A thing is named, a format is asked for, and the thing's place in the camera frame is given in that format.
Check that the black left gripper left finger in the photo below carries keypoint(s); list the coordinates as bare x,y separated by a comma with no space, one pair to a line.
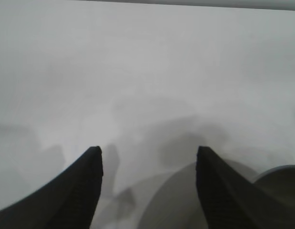
66,198

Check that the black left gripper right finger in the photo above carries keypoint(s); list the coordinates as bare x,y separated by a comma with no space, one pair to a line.
228,202

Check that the stainless steel mixing bowl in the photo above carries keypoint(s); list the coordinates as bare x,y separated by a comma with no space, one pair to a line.
171,205

